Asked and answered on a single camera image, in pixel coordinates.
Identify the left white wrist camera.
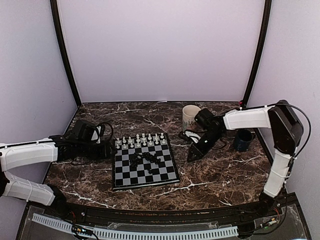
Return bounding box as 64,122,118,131
91,125,105,144

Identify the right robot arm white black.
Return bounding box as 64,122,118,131
186,99,306,217

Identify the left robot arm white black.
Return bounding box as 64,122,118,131
0,120,114,218

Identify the dark blue mug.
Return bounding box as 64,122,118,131
233,129,256,152

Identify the black frame post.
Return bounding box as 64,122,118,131
241,0,272,107
49,0,82,108

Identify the pile of black chess pieces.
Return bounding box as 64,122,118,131
129,152,161,169

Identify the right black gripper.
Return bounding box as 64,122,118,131
187,129,225,163

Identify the black white chessboard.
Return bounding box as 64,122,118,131
112,133,180,191

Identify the cream seashell mug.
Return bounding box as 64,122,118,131
182,105,204,132

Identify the white slotted cable duct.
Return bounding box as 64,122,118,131
31,213,239,240

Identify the left black frame post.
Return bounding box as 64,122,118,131
49,0,82,108

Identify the white rook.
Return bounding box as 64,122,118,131
116,137,121,145

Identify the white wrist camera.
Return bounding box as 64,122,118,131
178,130,201,143
91,125,105,144

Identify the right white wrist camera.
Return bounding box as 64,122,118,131
178,130,201,143

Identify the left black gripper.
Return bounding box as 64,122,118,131
77,140,118,161

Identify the right black frame post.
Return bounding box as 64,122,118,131
241,0,272,107

